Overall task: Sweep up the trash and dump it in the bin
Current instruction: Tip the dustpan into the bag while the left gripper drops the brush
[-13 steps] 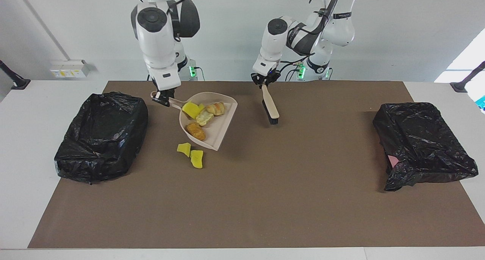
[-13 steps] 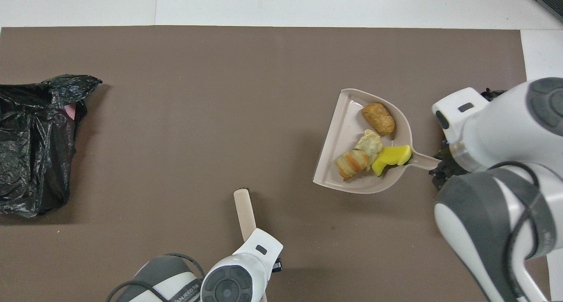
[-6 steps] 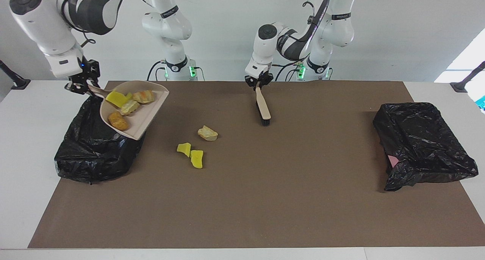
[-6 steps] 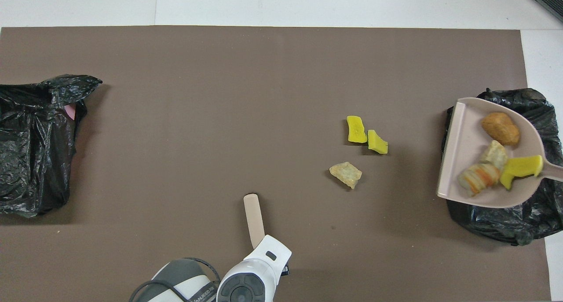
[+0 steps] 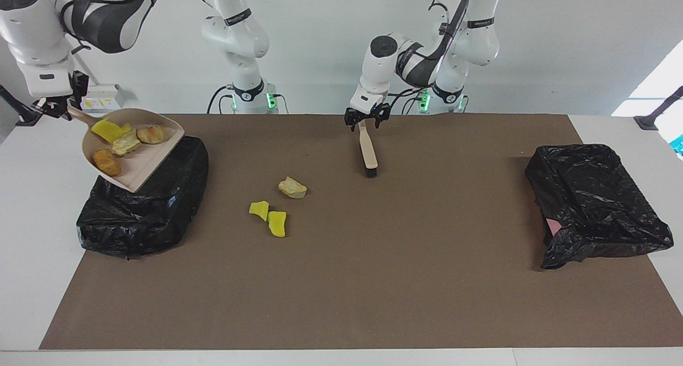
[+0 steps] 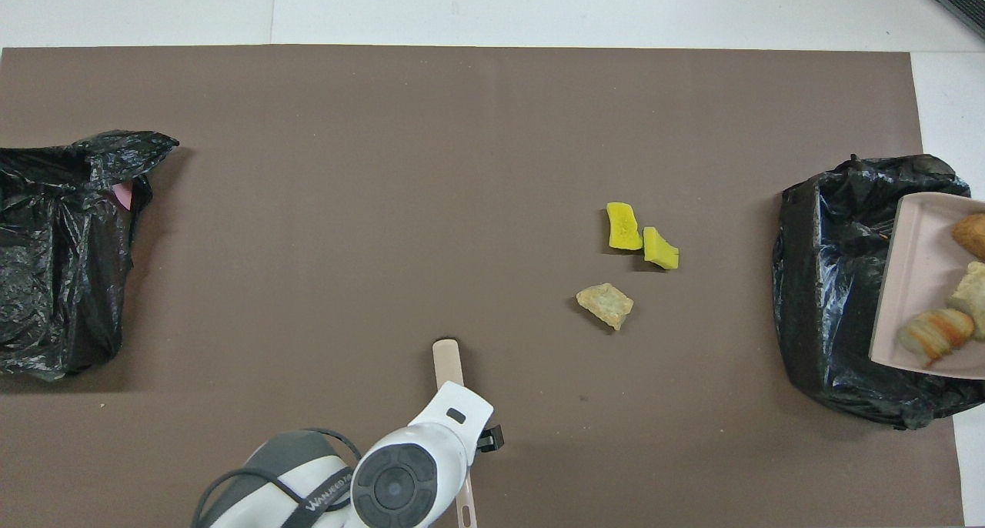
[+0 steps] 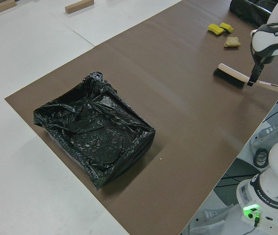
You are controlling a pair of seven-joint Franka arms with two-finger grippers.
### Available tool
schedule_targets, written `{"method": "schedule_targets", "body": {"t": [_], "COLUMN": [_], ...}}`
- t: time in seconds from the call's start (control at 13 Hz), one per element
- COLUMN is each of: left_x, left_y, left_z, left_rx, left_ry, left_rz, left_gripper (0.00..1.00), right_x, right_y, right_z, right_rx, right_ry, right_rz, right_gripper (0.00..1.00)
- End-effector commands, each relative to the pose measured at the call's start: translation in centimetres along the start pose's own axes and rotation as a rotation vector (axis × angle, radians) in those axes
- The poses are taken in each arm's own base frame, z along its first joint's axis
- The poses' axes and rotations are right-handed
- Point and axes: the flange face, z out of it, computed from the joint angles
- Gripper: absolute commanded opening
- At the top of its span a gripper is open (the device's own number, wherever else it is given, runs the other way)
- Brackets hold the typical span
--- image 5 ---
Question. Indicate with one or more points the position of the long yellow sponge piece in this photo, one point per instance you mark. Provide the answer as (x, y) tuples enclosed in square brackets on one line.
[(277, 224)]

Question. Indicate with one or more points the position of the teal object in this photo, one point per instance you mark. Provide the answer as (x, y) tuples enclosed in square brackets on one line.
[(678, 144)]

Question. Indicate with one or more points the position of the small yellow sponge piece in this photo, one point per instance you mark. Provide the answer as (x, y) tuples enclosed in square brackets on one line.
[(259, 210)]

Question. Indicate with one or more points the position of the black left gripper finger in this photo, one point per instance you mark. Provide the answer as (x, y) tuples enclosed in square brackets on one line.
[(351, 124), (381, 119)]

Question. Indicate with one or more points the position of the black bag lined pink bin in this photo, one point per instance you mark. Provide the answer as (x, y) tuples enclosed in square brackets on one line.
[(587, 195)]

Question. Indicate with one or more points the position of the large yellow sponge chunk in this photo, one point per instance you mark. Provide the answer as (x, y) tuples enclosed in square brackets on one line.
[(106, 131)]

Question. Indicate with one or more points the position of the beige foam chunk orange side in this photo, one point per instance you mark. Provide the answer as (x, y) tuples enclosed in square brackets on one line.
[(155, 134)]

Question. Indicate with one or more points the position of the beige tan foam chunk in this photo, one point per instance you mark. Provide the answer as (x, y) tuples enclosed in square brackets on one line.
[(292, 188)]

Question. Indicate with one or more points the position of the black stand foot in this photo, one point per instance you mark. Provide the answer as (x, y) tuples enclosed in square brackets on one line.
[(24, 119), (648, 121)]

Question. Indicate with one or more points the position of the white wall socket box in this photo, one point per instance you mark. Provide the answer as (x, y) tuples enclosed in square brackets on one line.
[(104, 96)]

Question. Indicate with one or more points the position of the orange brown sponge chunk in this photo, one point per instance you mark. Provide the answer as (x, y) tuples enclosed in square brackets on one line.
[(106, 162)]

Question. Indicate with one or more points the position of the beige plastic dustpan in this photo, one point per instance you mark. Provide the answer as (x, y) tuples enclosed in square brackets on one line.
[(144, 163)]

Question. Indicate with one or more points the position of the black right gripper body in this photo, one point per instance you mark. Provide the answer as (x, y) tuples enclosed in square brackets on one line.
[(80, 88)]

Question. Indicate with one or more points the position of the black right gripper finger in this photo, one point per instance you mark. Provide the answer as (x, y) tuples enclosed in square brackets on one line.
[(64, 113), (42, 110)]

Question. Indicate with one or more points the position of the brown table mat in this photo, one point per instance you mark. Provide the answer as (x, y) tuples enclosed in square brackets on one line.
[(341, 302)]

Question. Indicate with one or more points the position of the beige hand brush black bristles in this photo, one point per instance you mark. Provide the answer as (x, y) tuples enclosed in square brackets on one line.
[(368, 152)]

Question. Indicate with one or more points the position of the pale yellow foam chunk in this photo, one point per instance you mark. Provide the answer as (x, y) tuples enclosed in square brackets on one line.
[(126, 143)]

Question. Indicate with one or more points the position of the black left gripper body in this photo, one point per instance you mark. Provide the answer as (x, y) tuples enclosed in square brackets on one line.
[(368, 111)]

